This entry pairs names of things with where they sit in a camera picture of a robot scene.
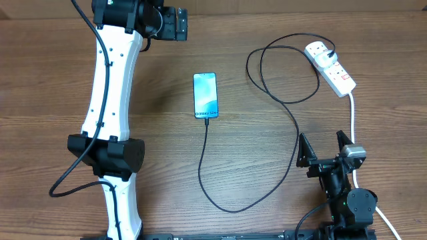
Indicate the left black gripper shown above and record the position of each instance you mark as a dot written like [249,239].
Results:
[171,32]

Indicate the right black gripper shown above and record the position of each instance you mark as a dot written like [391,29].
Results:
[306,156]

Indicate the Samsung Galaxy smartphone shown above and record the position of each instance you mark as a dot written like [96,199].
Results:
[205,95]

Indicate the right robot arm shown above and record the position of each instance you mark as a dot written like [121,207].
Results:
[351,208]

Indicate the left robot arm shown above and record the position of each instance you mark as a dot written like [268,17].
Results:
[123,29]

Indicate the white charger plug adapter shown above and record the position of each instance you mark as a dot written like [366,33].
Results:
[326,59]

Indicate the white power strip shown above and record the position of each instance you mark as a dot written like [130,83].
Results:
[335,75]

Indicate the brown cardboard backboard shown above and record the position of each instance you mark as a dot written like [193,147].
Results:
[54,9]

